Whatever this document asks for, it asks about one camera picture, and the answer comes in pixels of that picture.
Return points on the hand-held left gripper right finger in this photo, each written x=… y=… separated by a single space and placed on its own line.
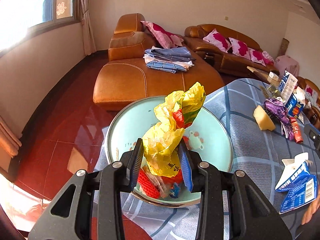
x=185 y=170

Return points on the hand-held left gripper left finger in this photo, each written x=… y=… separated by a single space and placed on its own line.
x=136 y=170

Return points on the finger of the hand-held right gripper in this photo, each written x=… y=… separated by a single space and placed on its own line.
x=311 y=132

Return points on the red foam net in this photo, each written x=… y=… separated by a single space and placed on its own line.
x=147 y=183

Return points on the clear plastic bag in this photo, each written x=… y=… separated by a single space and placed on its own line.
x=163 y=188

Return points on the teal cartoon print bin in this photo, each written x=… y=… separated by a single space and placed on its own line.
x=207 y=140

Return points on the yellow plastic bag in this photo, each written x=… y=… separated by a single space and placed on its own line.
x=165 y=135

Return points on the yellow sponge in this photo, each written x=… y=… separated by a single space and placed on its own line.
x=263 y=120

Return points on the torn blue white milk carton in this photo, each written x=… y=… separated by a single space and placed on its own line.
x=297 y=187

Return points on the person's right hand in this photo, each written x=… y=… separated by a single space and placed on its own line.
x=311 y=212

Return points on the red snack packet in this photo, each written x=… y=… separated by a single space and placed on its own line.
x=296 y=130

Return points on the orange leather armchair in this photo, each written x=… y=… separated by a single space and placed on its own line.
x=312 y=105

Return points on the open blue drink carton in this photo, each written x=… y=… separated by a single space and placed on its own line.
x=295 y=105

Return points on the purple foil wrapper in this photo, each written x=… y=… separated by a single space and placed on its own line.
x=275 y=110

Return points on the tall white blue box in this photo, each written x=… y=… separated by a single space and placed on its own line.
x=287 y=85

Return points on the clear bag with dark print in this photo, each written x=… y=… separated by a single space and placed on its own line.
x=271 y=91

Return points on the blue plaid tablecloth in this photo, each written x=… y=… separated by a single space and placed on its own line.
x=250 y=140

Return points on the white tissue box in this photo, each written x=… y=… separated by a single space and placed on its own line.
x=273 y=75

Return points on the pink cloth cover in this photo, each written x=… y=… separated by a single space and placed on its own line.
x=286 y=65

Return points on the wooden coffee table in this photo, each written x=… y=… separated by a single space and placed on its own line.
x=260 y=73

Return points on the small pink floral pillow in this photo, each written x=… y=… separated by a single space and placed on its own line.
x=268 y=57

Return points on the tall woven floor lamp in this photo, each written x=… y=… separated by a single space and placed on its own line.
x=285 y=47

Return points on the orange leather chaise sofa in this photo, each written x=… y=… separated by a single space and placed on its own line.
x=140 y=80

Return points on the folded blue striped white sheet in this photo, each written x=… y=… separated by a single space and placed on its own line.
x=170 y=66

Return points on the orange leather long sofa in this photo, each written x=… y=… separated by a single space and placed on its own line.
x=230 y=60

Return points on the folded blue plaid sheet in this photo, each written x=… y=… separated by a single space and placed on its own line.
x=167 y=53

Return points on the orange pleated curtain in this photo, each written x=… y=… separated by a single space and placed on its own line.
x=8 y=140

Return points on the beige window curtain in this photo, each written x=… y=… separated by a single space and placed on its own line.
x=87 y=17

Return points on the red paper window decal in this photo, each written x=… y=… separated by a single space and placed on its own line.
x=60 y=9

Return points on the sliding glass window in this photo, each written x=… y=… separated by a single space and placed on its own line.
x=37 y=5

